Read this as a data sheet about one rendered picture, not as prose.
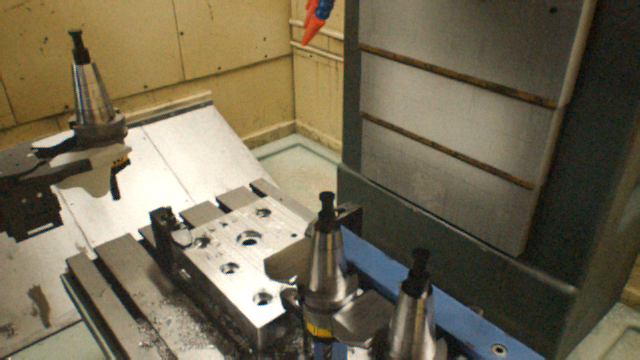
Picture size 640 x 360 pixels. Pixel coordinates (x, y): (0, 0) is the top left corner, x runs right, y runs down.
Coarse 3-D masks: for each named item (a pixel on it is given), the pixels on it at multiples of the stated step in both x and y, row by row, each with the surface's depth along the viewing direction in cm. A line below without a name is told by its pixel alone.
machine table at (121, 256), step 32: (224, 192) 126; (256, 192) 130; (192, 224) 115; (128, 256) 105; (64, 288) 107; (96, 288) 97; (128, 288) 97; (160, 288) 97; (192, 288) 97; (96, 320) 94; (128, 320) 90; (224, 320) 90; (128, 352) 84; (192, 352) 84; (224, 352) 84; (256, 352) 84; (288, 352) 84
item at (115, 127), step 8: (120, 112) 62; (72, 120) 59; (112, 120) 59; (120, 120) 59; (72, 128) 59; (80, 128) 57; (88, 128) 57; (96, 128) 57; (104, 128) 58; (112, 128) 58; (120, 128) 60; (72, 136) 60; (80, 136) 58; (88, 136) 58; (96, 136) 58; (104, 136) 59; (112, 136) 59; (120, 136) 60; (80, 144) 59; (88, 144) 58; (96, 144) 58; (104, 144) 59; (112, 144) 59
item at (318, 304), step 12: (300, 276) 52; (348, 276) 52; (300, 288) 51; (348, 288) 50; (300, 300) 52; (312, 300) 49; (324, 300) 49; (336, 300) 49; (348, 300) 50; (312, 312) 50; (324, 312) 50
